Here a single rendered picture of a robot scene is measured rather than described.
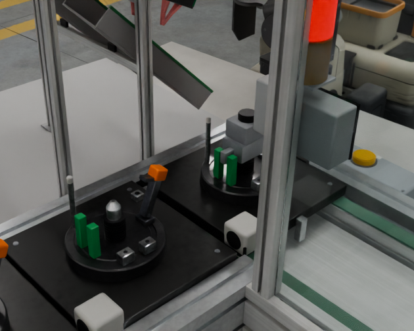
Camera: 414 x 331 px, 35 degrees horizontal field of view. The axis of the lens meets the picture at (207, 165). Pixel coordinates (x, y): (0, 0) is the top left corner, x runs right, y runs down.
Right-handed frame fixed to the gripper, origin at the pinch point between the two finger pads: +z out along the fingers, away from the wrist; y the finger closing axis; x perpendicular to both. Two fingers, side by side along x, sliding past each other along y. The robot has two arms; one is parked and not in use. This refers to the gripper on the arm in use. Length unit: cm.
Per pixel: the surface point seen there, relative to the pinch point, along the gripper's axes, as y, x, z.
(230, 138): -1.1, -12.7, 0.4
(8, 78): -250, 70, 104
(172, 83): -21.4, -7.3, 0.2
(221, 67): -52, 35, 20
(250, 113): 0.2, -10.1, -3.5
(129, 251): 5.1, -37.3, 5.5
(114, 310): 11.0, -44.2, 7.0
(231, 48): -202, 192, 105
